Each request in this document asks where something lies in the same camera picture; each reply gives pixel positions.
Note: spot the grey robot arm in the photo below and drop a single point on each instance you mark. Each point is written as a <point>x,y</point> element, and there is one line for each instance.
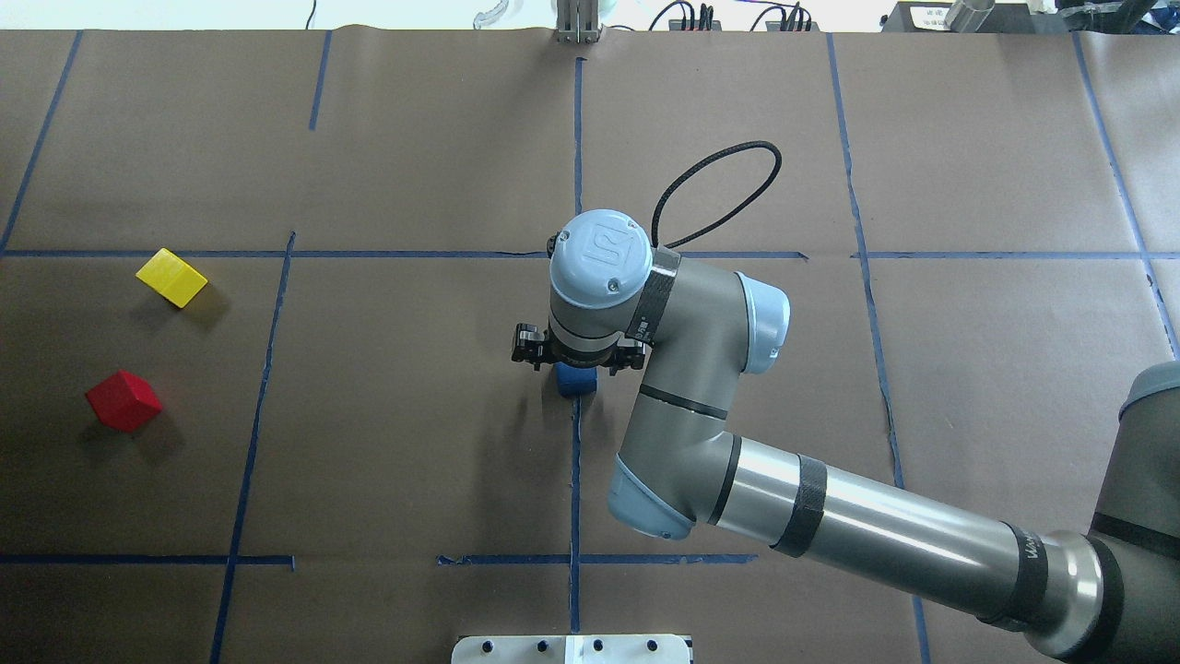
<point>1053,516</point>

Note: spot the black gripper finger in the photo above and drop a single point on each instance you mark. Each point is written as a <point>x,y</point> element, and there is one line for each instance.
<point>626,354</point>
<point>532,346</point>

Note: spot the yellow wooden cube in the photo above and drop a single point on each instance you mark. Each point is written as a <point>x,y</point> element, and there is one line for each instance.
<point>172,278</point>

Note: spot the blue wooden cube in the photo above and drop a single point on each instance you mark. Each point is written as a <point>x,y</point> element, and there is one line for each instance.
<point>573,381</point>

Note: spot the red wooden cube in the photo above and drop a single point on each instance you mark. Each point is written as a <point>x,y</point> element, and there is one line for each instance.
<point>124,401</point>

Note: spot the aluminium frame post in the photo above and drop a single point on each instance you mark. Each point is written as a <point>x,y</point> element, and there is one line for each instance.
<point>577,21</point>

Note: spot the black power strip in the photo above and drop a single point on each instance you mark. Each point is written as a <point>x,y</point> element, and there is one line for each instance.
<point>686,17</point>

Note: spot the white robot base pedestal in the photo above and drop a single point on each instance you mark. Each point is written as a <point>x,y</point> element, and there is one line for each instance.
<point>574,648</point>

